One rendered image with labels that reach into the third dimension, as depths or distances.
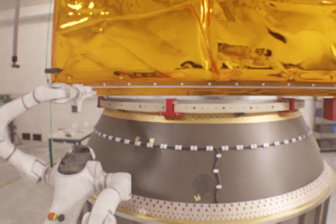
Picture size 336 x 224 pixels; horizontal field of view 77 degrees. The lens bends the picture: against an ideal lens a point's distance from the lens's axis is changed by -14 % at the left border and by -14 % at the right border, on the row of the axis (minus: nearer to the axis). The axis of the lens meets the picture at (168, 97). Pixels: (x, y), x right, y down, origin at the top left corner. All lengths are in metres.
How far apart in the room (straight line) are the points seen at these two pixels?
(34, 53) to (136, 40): 7.39
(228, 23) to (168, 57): 0.39
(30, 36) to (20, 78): 1.48
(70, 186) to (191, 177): 0.58
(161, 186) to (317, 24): 1.24
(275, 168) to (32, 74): 8.03
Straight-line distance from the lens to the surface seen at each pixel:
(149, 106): 1.36
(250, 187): 1.29
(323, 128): 7.41
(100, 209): 0.86
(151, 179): 1.29
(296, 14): 1.51
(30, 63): 8.69
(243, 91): 1.39
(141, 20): 1.42
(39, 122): 8.51
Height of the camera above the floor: 1.79
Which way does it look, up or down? 2 degrees down
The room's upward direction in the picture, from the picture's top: straight up
